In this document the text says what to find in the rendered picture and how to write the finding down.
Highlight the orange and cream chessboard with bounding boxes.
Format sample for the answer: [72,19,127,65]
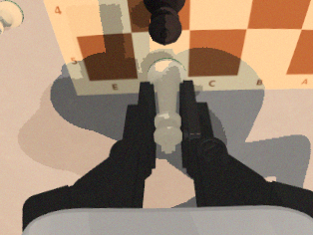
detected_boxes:
[44,0,313,96]

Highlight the white pawn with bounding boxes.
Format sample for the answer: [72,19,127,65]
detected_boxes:
[0,0,24,35]

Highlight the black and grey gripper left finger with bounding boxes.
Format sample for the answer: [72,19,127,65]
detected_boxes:
[22,82,157,232]

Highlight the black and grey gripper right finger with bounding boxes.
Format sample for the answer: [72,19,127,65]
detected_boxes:
[179,80,313,218]

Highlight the black chess piece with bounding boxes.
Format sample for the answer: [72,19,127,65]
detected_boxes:
[144,0,185,46]

